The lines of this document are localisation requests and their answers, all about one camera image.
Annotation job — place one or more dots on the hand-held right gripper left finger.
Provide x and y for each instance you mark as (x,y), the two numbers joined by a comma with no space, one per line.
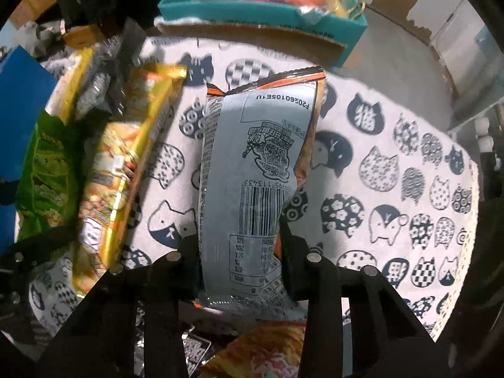
(188,262)

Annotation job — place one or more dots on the white bottle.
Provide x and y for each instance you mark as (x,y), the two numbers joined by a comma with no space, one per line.
(486,143)
(481,126)

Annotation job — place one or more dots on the grey crumpled cloth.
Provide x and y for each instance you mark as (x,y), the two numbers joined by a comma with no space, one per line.
(39,37)

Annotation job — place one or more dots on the small yellow snack packet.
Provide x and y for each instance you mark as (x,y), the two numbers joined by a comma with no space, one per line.
(82,35)

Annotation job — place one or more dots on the large yellow orange snack packet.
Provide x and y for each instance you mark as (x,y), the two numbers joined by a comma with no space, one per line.
(118,173)

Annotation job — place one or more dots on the blue box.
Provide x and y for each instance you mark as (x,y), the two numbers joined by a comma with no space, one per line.
(23,98)

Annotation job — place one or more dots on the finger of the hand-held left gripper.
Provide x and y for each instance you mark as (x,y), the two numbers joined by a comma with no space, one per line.
(35,252)

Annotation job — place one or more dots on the green snack packet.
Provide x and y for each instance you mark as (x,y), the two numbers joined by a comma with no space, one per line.
(47,173)

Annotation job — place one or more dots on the cat print cloth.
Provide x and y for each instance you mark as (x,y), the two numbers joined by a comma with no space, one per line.
(393,204)

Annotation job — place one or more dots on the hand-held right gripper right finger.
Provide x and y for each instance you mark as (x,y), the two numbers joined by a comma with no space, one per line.
(295,267)

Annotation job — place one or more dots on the teal cardboard box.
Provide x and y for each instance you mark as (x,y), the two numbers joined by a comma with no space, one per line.
(236,12)

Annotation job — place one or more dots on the dark cloth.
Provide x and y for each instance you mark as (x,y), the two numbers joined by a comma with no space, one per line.
(86,0)

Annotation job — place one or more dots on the silver snack packet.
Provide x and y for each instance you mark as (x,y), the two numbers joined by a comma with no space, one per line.
(252,165)

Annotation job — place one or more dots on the slim yellow snack packet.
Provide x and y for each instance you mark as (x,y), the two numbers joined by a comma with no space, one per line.
(78,78)

